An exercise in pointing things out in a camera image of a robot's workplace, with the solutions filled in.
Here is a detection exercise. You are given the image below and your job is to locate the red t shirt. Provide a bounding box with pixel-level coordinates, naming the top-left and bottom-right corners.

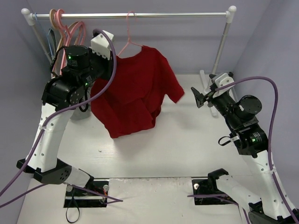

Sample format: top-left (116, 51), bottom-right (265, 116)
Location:
top-left (91, 46), bottom-right (185, 139)

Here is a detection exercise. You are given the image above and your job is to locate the thin pink wire hanger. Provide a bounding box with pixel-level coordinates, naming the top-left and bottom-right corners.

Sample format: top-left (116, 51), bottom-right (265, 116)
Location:
top-left (117, 11), bottom-right (142, 57)

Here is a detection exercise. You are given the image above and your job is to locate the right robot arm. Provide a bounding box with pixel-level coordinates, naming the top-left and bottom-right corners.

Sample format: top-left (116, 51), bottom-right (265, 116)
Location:
top-left (192, 73), bottom-right (299, 224)

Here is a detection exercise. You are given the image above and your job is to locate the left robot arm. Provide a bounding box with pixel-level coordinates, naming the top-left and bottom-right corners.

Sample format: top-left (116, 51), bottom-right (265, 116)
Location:
top-left (16, 45), bottom-right (116, 196)

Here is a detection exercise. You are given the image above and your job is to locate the pink plastic hanger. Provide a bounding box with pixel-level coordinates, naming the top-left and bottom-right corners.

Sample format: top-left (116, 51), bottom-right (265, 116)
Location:
top-left (53, 8), bottom-right (86, 73)
top-left (61, 21), bottom-right (86, 46)

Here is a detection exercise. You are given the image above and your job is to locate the grey t shirt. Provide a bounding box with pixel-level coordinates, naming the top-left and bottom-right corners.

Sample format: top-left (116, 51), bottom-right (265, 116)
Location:
top-left (70, 108), bottom-right (91, 121)

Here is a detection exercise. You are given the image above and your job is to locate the tan plastic hanger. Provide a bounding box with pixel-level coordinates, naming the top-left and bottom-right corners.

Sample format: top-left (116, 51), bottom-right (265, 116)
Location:
top-left (49, 8), bottom-right (80, 75)

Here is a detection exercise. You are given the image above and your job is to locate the white metal clothes rack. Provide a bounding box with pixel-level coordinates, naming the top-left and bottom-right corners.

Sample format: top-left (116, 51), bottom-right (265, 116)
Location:
top-left (21, 6), bottom-right (237, 119)

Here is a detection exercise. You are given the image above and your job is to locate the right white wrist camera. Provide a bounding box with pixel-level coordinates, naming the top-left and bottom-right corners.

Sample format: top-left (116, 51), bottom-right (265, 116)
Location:
top-left (210, 73), bottom-right (234, 98)

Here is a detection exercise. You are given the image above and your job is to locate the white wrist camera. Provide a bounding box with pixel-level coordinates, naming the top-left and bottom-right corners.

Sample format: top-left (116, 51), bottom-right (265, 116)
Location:
top-left (210, 73), bottom-right (234, 98)
top-left (90, 29), bottom-right (112, 60)

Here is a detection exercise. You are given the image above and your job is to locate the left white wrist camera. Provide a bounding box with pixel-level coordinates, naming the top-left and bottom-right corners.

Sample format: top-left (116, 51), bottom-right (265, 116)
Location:
top-left (90, 29), bottom-right (112, 60)

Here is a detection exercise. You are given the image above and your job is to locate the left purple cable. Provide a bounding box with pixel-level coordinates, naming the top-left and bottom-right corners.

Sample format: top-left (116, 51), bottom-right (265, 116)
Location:
top-left (0, 28), bottom-right (124, 208)

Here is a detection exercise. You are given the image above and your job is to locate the purple cable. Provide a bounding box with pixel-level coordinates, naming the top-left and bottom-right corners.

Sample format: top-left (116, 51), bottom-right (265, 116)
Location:
top-left (186, 77), bottom-right (299, 224)
top-left (0, 28), bottom-right (124, 208)

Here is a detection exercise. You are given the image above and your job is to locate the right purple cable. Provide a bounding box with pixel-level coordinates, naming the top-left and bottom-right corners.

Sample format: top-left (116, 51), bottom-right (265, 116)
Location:
top-left (186, 77), bottom-right (299, 224)

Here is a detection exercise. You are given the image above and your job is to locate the blue wire hanger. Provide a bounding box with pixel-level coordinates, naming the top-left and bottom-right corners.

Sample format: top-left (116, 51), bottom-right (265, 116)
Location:
top-left (34, 13), bottom-right (57, 58)

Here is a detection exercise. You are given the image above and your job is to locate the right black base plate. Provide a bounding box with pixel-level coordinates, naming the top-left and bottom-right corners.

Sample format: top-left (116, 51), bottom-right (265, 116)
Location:
top-left (192, 179), bottom-right (237, 206)

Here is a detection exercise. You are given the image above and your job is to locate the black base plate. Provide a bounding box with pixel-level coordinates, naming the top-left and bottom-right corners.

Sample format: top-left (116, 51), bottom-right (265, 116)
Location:
top-left (192, 179), bottom-right (237, 206)
top-left (64, 179), bottom-right (109, 208)

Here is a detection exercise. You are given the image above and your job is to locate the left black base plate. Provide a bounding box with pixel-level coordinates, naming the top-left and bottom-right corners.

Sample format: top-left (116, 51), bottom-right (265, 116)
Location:
top-left (64, 179), bottom-right (109, 208)

